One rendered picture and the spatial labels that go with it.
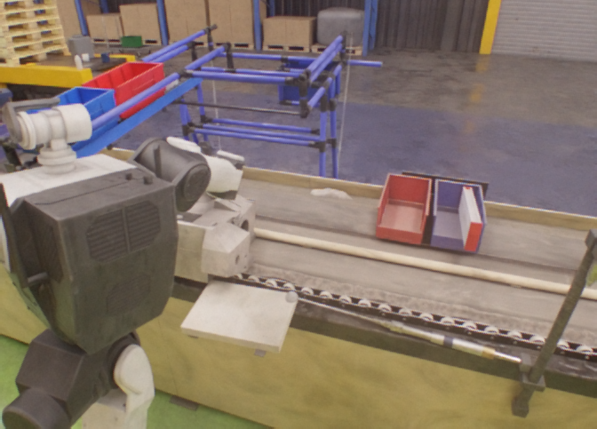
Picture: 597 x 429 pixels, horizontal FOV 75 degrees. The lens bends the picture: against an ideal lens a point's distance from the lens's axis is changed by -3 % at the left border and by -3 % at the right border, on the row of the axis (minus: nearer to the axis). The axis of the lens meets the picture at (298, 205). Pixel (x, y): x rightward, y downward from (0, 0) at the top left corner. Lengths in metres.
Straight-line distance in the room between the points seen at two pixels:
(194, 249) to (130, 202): 0.67
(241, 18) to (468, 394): 10.17
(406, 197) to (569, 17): 9.92
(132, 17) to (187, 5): 1.75
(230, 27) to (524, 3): 6.95
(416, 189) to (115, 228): 1.45
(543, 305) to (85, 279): 1.34
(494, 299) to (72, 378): 1.23
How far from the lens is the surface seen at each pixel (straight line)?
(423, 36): 11.37
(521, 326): 1.47
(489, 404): 1.45
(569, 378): 1.37
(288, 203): 1.88
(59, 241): 0.65
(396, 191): 1.90
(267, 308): 1.27
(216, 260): 1.26
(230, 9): 10.97
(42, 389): 0.93
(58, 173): 0.82
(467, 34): 11.37
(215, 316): 1.27
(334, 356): 1.39
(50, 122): 0.80
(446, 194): 1.90
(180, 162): 0.88
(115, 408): 1.08
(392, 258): 1.53
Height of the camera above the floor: 1.69
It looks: 30 degrees down
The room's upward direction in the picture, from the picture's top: straight up
